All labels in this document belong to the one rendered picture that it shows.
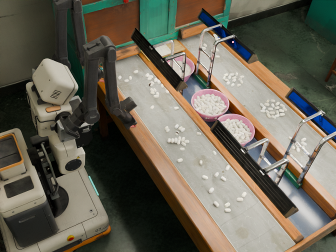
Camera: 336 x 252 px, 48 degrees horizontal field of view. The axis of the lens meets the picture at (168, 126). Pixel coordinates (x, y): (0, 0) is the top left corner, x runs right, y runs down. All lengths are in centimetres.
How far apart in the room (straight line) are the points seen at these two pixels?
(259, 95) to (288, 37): 212
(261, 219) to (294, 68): 251
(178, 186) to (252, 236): 49
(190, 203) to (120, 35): 139
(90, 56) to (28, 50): 212
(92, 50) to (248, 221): 123
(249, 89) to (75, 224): 155
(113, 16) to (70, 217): 142
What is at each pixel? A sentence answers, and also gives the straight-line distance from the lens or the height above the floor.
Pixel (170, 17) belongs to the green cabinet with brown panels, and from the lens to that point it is 302.
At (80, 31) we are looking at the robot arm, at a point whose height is 142.
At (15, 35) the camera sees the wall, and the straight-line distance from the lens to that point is 363.
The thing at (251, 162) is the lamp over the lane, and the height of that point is 110.
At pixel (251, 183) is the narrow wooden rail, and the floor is 76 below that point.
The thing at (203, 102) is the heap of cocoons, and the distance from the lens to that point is 270.
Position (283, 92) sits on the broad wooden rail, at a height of 76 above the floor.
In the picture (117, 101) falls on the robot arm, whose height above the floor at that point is 128.
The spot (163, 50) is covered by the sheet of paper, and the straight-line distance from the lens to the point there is 303.
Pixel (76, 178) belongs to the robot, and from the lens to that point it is 284.
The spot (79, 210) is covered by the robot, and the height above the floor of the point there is 28.
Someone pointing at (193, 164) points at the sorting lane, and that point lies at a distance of 232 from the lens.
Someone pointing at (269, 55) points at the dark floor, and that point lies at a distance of 449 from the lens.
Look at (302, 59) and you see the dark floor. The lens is 456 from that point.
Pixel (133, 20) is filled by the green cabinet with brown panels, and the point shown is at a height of 105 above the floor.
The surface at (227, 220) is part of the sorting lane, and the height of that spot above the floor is 74.
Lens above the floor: 261
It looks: 49 degrees down
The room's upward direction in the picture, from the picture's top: 4 degrees clockwise
